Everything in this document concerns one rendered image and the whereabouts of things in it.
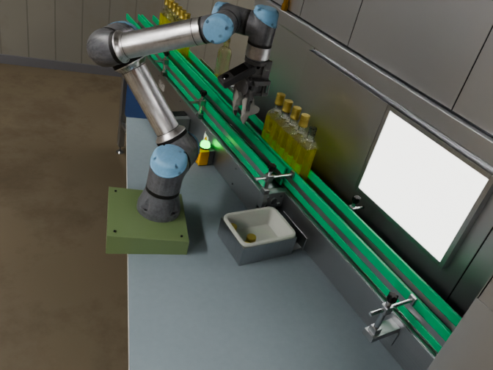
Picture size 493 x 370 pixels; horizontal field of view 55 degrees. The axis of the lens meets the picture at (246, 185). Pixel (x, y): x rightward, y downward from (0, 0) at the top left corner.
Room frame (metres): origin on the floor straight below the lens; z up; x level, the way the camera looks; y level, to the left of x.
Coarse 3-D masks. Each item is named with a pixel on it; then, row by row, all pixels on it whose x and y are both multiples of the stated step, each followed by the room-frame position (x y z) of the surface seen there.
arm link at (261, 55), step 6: (246, 48) 1.44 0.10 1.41; (252, 48) 1.42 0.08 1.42; (258, 48) 1.42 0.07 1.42; (270, 48) 1.44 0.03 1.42; (246, 54) 1.43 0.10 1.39; (252, 54) 1.42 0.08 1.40; (258, 54) 1.42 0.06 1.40; (264, 54) 1.42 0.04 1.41; (252, 60) 1.42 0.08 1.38; (258, 60) 1.42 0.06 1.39; (264, 60) 1.43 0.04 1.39
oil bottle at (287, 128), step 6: (282, 126) 1.68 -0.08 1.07; (288, 126) 1.66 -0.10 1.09; (294, 126) 1.67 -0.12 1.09; (282, 132) 1.67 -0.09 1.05; (288, 132) 1.65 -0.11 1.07; (282, 138) 1.66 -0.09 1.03; (282, 144) 1.65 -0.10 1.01; (276, 150) 1.68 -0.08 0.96; (282, 150) 1.65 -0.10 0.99; (282, 156) 1.64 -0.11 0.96
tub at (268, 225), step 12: (228, 216) 1.35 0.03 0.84; (240, 216) 1.38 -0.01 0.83; (252, 216) 1.41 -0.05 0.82; (264, 216) 1.45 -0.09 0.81; (276, 216) 1.44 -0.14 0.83; (240, 228) 1.38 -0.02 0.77; (252, 228) 1.40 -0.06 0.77; (264, 228) 1.42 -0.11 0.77; (276, 228) 1.42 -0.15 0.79; (288, 228) 1.37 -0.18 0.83; (240, 240) 1.23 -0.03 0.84; (264, 240) 1.27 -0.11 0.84; (276, 240) 1.29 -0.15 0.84
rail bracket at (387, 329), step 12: (396, 300) 0.96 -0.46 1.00; (408, 300) 1.02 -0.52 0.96; (372, 312) 0.94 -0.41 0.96; (384, 312) 0.95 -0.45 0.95; (372, 324) 0.97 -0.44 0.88; (384, 324) 1.00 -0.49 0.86; (396, 324) 1.02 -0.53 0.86; (372, 336) 0.95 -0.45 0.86; (384, 336) 0.97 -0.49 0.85; (396, 336) 1.00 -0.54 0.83
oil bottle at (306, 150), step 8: (304, 144) 1.56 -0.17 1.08; (312, 144) 1.57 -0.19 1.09; (296, 152) 1.58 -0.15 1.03; (304, 152) 1.55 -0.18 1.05; (312, 152) 1.57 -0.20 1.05; (296, 160) 1.57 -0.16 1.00; (304, 160) 1.55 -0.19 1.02; (312, 160) 1.57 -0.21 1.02; (296, 168) 1.56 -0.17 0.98; (304, 168) 1.56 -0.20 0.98; (304, 176) 1.57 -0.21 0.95
